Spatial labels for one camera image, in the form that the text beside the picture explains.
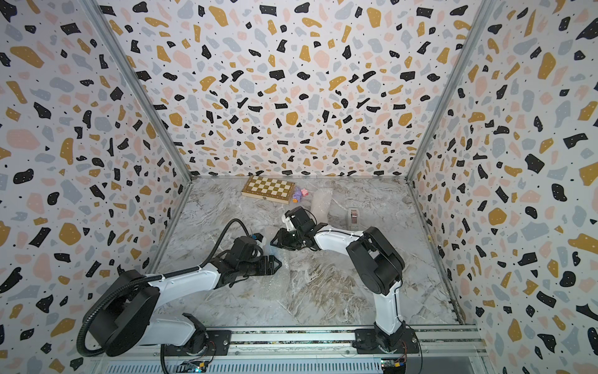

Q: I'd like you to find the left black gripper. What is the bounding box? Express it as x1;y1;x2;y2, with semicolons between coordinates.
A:
237;254;284;278

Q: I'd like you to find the small blue ribbed vase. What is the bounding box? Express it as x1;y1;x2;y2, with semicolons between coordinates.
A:
264;244;284;260

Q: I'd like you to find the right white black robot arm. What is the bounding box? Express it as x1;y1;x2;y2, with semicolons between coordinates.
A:
270;207;407;353

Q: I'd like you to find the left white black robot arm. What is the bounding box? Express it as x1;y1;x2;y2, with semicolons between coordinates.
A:
76;235;282;357

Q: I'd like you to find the purple orange small toy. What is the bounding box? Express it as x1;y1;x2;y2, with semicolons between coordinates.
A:
291;187;303;204

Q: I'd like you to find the wooden chessboard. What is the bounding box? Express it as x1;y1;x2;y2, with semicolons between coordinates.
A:
241;176;295;204

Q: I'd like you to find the clear tape dispenser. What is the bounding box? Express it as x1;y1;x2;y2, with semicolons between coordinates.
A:
347;208;360;230

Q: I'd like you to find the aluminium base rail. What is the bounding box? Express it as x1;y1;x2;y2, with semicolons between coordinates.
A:
82;325;494;373

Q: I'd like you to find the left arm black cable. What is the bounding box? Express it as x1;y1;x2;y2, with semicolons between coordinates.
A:
75;218;253;374

